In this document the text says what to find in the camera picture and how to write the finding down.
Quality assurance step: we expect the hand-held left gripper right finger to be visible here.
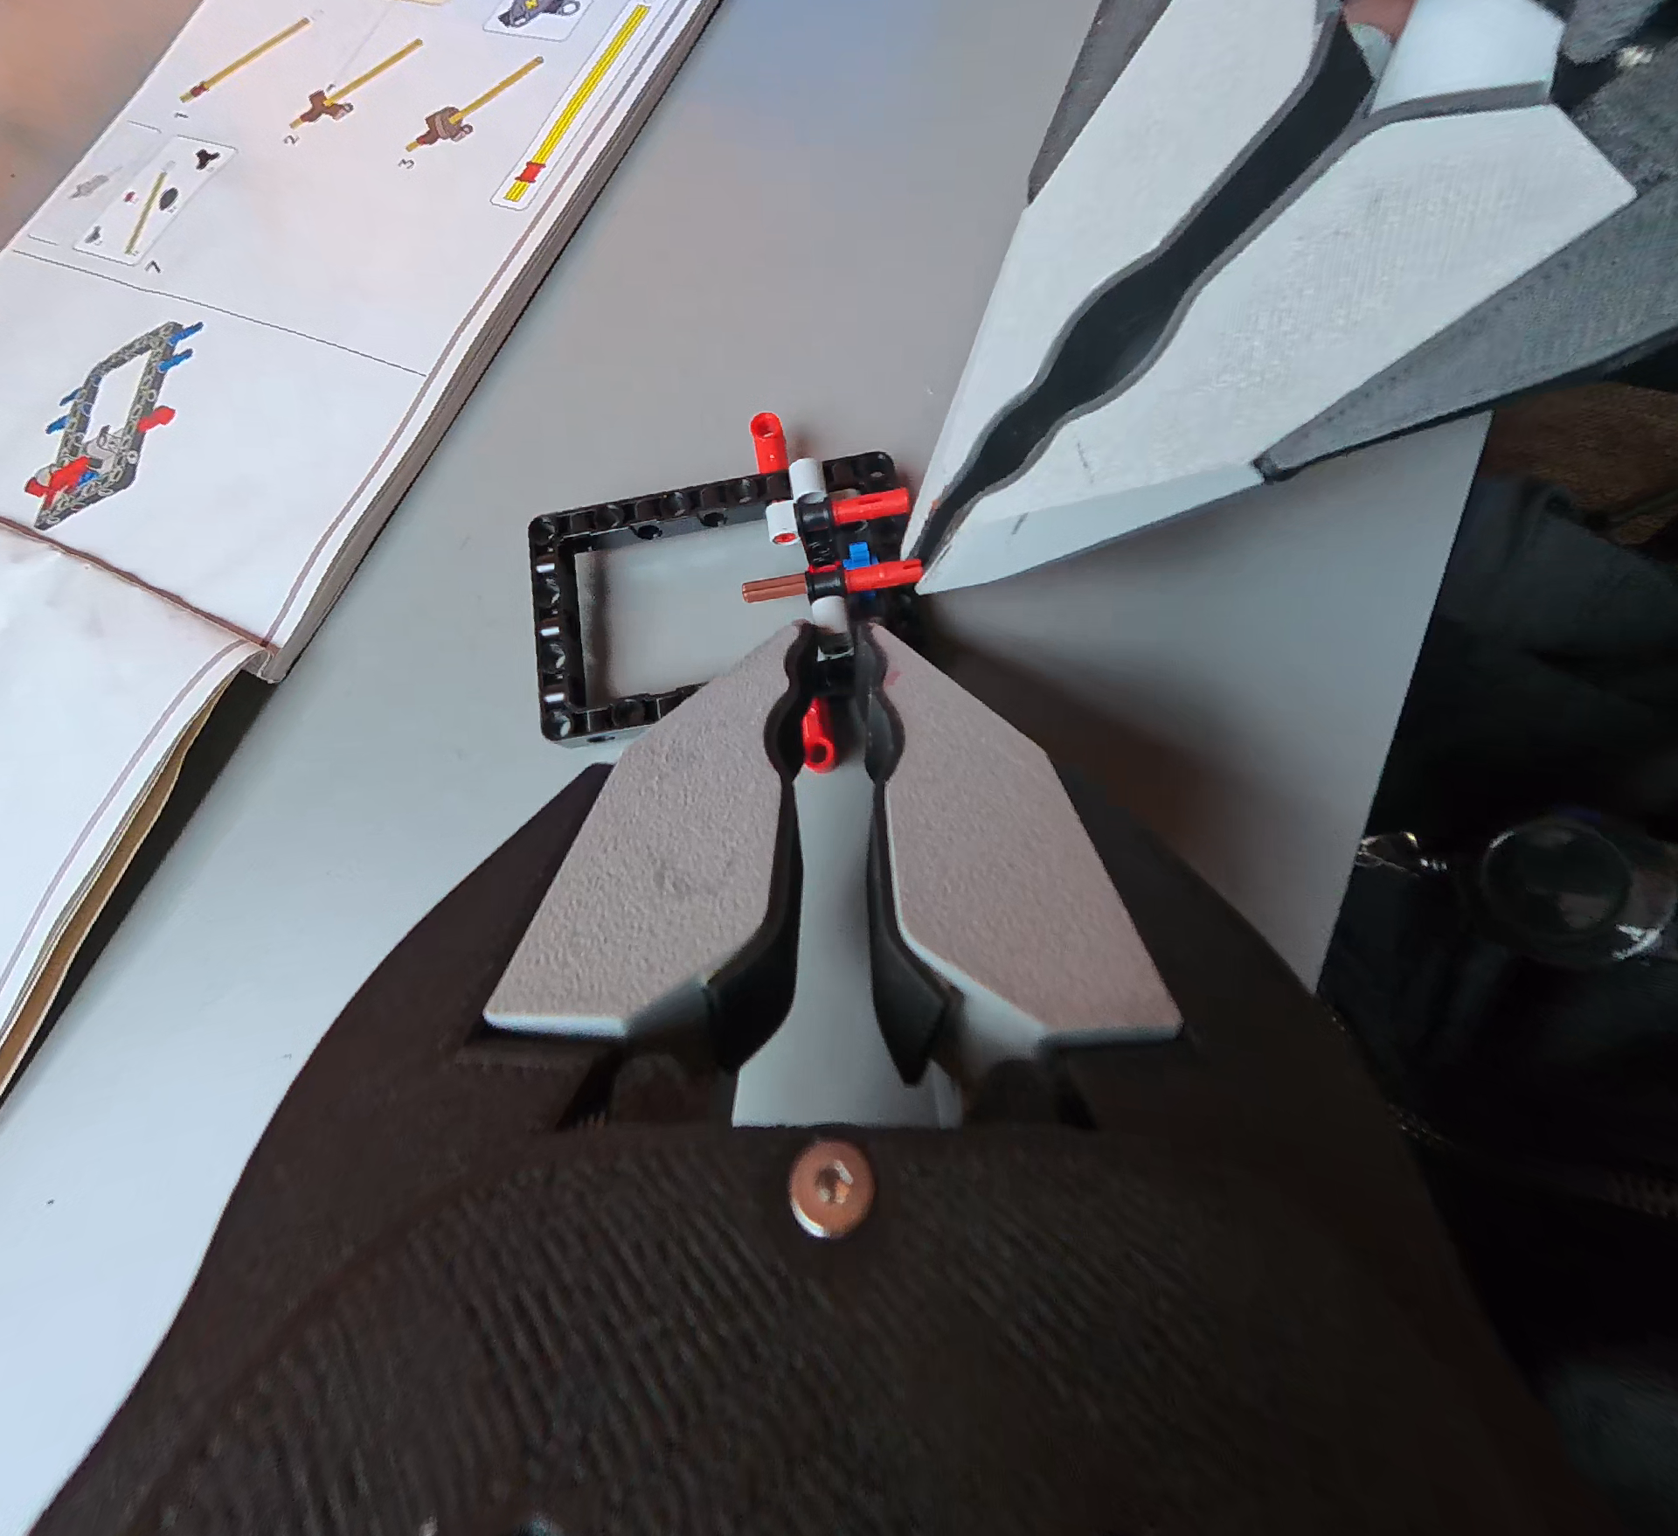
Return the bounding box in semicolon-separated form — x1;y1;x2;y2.
856;624;1187;1088

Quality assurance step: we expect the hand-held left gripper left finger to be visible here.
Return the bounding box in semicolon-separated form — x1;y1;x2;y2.
482;620;811;1061

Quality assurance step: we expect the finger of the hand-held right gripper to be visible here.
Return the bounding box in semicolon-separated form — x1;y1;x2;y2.
905;0;1376;561
915;83;1643;594

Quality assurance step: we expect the black lego frame assembly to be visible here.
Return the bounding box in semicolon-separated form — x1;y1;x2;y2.
528;411;930;772

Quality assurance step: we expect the lego instruction booklet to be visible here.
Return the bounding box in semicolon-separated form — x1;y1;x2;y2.
0;0;734;1095

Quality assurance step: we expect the person's black jacket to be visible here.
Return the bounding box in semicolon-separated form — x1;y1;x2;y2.
1316;382;1678;1536

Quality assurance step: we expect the black round badge reel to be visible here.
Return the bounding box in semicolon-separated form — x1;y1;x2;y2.
1479;814;1643;973

